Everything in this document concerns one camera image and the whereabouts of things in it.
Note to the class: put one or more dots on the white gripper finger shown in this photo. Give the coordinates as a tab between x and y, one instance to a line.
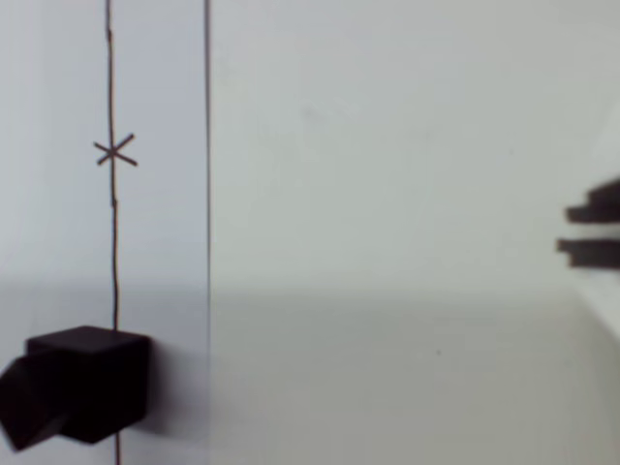
596	254

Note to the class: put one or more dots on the white paper sheet with markings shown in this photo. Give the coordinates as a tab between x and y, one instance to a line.
53	145

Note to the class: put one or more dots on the black cube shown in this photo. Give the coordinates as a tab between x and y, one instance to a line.
92	387

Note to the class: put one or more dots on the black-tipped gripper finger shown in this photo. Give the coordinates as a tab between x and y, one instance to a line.
598	206

